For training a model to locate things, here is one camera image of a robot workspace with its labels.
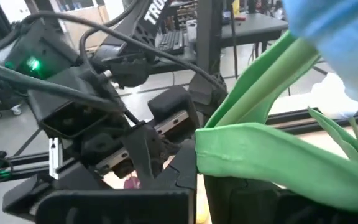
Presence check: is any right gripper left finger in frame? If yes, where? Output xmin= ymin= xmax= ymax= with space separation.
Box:
xmin=35 ymin=145 xmax=198 ymax=224

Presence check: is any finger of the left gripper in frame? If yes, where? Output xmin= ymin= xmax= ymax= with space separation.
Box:
xmin=124 ymin=86 xmax=199 ymax=188
xmin=2 ymin=161 xmax=113 ymax=217

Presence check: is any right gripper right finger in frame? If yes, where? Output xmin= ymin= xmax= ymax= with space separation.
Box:
xmin=203 ymin=174 xmax=358 ymax=224

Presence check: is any white artificial tulip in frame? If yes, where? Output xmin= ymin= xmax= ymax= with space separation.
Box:
xmin=308 ymin=73 xmax=358 ymax=164
xmin=195 ymin=0 xmax=358 ymax=214

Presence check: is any black side desk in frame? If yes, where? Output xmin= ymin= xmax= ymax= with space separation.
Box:
xmin=147 ymin=29 xmax=199 ymax=76

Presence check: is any black computer keyboard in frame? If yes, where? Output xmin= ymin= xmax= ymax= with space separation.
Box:
xmin=157 ymin=30 xmax=186 ymax=56

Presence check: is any black work table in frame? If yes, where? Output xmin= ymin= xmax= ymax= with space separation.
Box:
xmin=221 ymin=11 xmax=289 ymax=54

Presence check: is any silver aluminium extrusion post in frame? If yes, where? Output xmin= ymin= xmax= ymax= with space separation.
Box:
xmin=48 ymin=136 xmax=63 ymax=180

